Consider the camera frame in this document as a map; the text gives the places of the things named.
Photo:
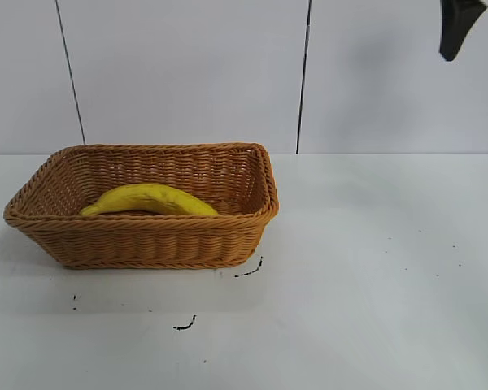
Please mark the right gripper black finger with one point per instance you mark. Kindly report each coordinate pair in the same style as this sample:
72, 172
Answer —
455, 24

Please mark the yellow banana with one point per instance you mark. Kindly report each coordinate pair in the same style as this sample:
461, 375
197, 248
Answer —
154, 198

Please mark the woven wicker basket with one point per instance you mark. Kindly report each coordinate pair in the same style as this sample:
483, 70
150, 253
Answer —
146, 243

